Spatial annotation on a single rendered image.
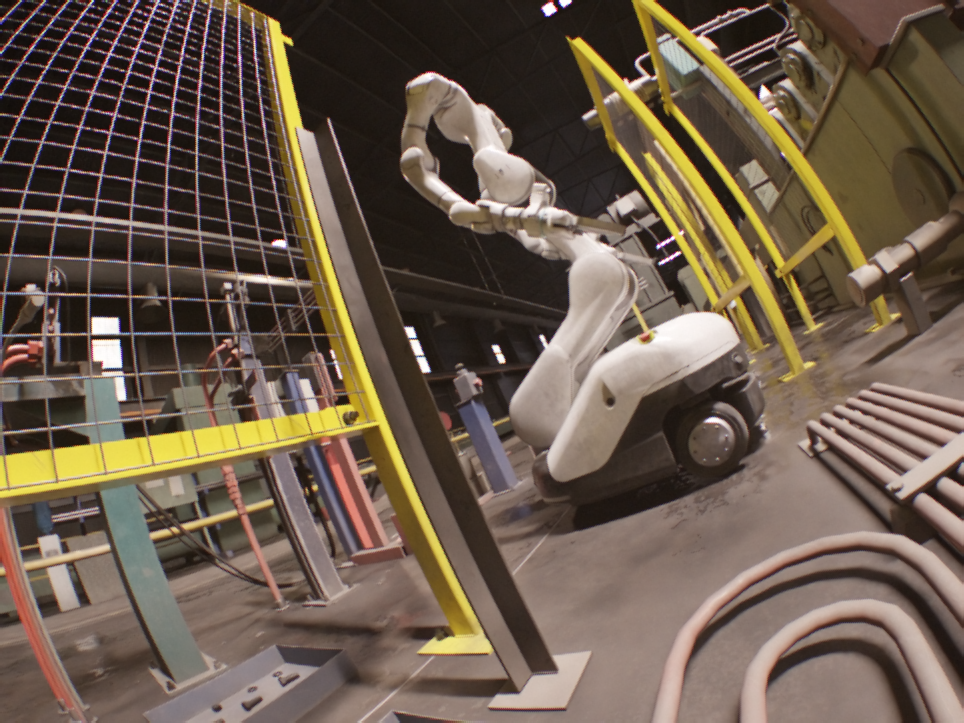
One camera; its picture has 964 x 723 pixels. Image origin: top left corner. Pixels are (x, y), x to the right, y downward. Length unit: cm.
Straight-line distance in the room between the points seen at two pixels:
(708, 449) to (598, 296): 47
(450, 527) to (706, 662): 31
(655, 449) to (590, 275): 47
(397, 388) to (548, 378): 69
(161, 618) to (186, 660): 12
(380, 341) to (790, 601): 55
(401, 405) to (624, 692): 39
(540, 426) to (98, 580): 576
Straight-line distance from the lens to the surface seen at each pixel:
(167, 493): 665
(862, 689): 38
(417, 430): 45
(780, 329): 162
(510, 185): 123
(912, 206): 191
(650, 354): 86
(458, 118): 150
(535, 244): 148
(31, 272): 1028
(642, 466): 90
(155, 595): 110
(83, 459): 50
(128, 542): 110
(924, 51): 159
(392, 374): 46
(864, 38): 161
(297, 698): 71
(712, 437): 89
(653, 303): 510
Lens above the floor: 30
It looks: 10 degrees up
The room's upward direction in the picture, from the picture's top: 24 degrees counter-clockwise
